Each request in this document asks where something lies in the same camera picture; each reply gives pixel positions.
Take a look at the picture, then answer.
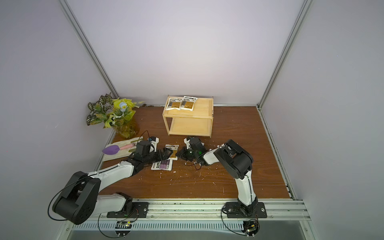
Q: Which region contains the purple coffee bag flat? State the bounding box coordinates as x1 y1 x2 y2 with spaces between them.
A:
151 159 173 171

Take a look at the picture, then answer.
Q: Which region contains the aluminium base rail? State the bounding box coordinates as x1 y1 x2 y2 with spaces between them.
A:
56 199 317 240

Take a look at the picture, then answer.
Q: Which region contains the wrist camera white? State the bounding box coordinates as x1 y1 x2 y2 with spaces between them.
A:
148 136 160 153
184 137 191 149

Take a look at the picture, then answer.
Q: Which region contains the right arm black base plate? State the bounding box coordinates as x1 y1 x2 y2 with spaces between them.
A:
223 202 268 219

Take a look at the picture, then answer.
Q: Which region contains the aluminium frame corner post right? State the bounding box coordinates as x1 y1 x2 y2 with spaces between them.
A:
257 0 313 111

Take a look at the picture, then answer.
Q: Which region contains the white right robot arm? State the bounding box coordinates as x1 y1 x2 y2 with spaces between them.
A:
176 137 258 215

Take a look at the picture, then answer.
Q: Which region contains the circuit board connector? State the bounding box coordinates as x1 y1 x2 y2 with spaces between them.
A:
115 221 133 238
243 219 260 238

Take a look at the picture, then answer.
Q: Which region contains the yellow coffee bag small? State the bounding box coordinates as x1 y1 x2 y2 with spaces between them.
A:
165 145 179 161

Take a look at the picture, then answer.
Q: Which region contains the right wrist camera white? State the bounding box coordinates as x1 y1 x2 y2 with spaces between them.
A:
184 137 191 149

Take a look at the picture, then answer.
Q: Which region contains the light wooden two-tier shelf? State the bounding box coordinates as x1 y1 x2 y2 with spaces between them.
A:
162 98 214 137

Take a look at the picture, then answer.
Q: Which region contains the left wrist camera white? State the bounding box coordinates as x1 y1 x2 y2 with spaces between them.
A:
148 136 160 153

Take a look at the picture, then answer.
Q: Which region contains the aluminium frame corner post left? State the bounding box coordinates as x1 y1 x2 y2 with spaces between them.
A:
58 0 120 98

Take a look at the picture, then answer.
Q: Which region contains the green artificial plant in vase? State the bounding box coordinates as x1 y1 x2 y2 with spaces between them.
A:
86 93 142 139

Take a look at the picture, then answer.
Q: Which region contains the aluminium frame corner post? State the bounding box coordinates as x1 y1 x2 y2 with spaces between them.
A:
58 0 120 98
257 0 313 111

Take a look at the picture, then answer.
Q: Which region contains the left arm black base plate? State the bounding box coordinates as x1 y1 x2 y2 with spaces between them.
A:
107 199 149 219

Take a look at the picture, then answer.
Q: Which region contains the right circuit board connector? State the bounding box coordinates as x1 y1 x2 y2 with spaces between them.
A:
243 219 260 238

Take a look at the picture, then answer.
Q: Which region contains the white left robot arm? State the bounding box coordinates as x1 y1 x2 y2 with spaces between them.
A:
48 140 173 225

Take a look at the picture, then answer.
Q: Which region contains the left circuit board connector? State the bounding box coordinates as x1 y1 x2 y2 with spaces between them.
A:
115 221 133 238

